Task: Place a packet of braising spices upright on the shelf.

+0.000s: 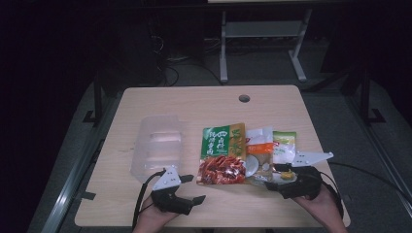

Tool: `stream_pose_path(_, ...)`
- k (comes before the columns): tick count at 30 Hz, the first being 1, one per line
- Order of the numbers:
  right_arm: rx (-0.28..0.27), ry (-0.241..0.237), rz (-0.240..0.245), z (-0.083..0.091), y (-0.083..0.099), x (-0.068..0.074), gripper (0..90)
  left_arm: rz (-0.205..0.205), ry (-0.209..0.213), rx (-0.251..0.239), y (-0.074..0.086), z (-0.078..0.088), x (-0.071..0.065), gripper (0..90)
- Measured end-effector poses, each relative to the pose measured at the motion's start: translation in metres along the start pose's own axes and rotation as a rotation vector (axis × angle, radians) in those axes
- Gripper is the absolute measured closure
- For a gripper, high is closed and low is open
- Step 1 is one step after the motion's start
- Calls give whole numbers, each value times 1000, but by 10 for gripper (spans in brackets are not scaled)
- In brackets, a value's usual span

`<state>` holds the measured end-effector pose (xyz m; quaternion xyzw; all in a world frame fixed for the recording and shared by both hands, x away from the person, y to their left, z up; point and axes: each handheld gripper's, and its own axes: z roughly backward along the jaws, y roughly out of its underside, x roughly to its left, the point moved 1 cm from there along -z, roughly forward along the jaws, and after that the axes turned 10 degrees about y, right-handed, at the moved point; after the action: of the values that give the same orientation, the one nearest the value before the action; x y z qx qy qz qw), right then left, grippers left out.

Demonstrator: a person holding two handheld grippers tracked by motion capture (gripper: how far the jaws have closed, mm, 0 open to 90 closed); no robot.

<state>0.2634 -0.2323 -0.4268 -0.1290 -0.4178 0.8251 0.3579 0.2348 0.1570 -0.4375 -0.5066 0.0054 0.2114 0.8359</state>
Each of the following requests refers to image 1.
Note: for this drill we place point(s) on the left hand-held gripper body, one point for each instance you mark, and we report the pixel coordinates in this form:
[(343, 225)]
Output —
[(168, 197)]

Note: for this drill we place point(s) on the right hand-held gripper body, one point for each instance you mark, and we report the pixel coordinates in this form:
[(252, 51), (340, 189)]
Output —
[(304, 186)]

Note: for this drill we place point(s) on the light green white packet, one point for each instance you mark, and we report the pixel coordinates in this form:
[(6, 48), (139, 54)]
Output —
[(285, 145)]

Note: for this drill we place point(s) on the orange and white packet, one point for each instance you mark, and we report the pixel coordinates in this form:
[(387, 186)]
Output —
[(259, 149)]

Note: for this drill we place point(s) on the green seasoning packet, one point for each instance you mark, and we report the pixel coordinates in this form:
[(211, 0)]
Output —
[(220, 152)]

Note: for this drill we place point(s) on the clear plastic container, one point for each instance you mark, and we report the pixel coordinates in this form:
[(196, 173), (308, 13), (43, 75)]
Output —
[(158, 145)]

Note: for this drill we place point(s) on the person's left hand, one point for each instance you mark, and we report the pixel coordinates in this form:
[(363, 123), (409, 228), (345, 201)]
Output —
[(152, 220)]

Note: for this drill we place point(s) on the person's right hand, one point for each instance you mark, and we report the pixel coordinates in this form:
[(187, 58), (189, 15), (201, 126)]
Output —
[(320, 210)]

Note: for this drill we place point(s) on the black tape piece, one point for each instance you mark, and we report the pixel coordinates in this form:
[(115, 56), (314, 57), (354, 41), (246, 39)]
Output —
[(89, 195)]

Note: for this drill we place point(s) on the black metal stand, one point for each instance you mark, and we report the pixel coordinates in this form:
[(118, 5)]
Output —
[(97, 97), (365, 97)]

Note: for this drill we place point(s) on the metal floor rail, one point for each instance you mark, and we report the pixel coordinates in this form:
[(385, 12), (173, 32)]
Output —
[(64, 200), (385, 161)]

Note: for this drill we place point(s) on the white metal table frame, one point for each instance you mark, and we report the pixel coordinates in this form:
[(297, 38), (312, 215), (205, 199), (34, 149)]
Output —
[(259, 29)]

